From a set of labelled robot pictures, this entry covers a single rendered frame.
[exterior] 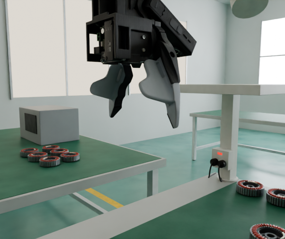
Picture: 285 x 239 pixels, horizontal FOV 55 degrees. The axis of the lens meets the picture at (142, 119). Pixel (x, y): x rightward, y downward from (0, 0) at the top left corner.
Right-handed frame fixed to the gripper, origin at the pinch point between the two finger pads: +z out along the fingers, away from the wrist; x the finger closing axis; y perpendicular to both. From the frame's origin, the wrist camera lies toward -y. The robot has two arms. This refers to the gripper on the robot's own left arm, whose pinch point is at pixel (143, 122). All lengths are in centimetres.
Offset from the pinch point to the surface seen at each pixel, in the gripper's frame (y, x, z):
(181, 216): -43, -30, 40
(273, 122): -306, -119, 42
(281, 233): -52, 0, 37
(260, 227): -50, -5, 37
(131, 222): -27, -38, 41
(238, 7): -95, -43, -41
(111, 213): -26, -47, 41
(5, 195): -1, -89, 40
